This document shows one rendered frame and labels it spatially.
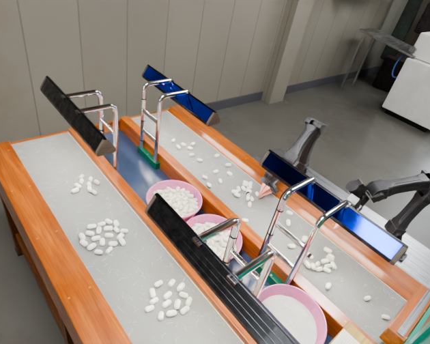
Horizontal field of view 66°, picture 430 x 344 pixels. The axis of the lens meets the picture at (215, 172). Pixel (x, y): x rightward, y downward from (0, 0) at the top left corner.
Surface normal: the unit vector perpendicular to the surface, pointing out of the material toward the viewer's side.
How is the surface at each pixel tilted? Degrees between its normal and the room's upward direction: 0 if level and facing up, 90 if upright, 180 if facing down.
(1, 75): 90
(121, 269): 0
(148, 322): 0
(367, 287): 0
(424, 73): 90
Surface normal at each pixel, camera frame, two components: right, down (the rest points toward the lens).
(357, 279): 0.17, -0.78
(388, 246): -0.55, -0.17
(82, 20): 0.64, 0.54
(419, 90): -0.75, 0.29
